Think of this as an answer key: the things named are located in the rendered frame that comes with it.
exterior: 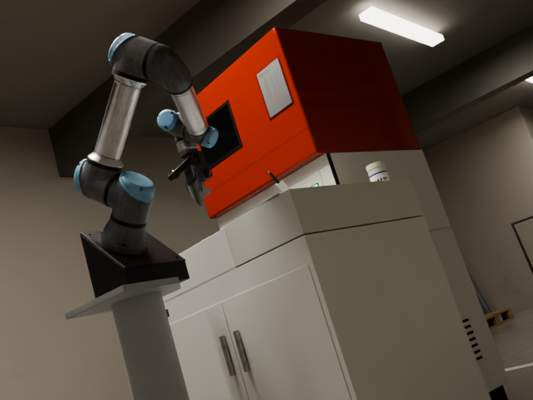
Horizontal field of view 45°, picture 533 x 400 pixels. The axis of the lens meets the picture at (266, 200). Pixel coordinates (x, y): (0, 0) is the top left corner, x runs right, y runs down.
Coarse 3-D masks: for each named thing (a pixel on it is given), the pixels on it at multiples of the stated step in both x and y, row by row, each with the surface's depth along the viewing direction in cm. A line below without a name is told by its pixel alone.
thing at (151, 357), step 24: (120, 288) 183; (144, 288) 188; (168, 288) 203; (72, 312) 199; (96, 312) 206; (120, 312) 197; (144, 312) 196; (120, 336) 197; (144, 336) 194; (168, 336) 198; (144, 360) 192; (168, 360) 194; (144, 384) 191; (168, 384) 192
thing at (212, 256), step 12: (204, 240) 229; (216, 240) 224; (192, 252) 235; (204, 252) 230; (216, 252) 224; (228, 252) 219; (192, 264) 236; (204, 264) 230; (216, 264) 225; (228, 264) 220; (192, 276) 236; (204, 276) 231; (216, 276) 226
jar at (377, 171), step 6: (378, 162) 238; (366, 168) 241; (372, 168) 239; (378, 168) 238; (384, 168) 238; (372, 174) 238; (378, 174) 237; (384, 174) 237; (372, 180) 239; (378, 180) 237
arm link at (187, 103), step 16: (160, 48) 193; (160, 64) 192; (176, 64) 194; (160, 80) 195; (176, 80) 195; (192, 80) 201; (176, 96) 203; (192, 96) 206; (192, 112) 212; (192, 128) 220; (208, 128) 226; (208, 144) 227
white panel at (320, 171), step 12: (324, 156) 268; (300, 168) 279; (312, 168) 274; (324, 168) 268; (288, 180) 285; (300, 180) 280; (312, 180) 274; (324, 180) 269; (336, 180) 265; (264, 192) 297; (276, 192) 291; (252, 204) 304; (228, 216) 318; (240, 216) 311
